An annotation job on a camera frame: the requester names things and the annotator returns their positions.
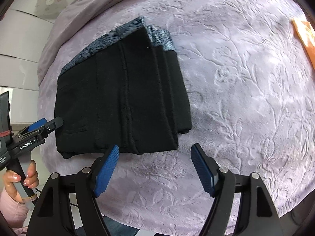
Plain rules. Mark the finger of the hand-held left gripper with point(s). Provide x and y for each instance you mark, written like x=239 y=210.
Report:
x=37 y=125
x=54 y=123

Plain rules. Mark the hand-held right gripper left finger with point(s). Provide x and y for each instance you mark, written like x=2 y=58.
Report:
x=107 y=172

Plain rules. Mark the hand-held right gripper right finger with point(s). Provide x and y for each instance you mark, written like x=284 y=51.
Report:
x=203 y=169

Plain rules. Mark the black pants with grey waistband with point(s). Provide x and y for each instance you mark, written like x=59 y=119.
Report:
x=110 y=98

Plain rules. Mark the person's left forearm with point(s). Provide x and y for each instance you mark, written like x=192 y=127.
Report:
x=9 y=209

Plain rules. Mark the person's left hand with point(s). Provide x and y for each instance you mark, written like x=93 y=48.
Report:
x=32 y=177

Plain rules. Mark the blue cloth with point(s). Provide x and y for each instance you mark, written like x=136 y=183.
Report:
x=120 y=229

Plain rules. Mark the white drawer cabinet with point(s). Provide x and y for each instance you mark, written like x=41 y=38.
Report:
x=22 y=54

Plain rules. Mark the lilac embossed blanket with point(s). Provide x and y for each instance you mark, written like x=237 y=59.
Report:
x=233 y=91

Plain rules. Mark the plain lilac bedsheet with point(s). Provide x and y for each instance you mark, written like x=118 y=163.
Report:
x=73 y=22

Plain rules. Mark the white round disc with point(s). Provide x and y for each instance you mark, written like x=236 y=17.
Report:
x=50 y=2

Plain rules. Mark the orange cloth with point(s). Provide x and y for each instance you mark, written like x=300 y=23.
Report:
x=306 y=36

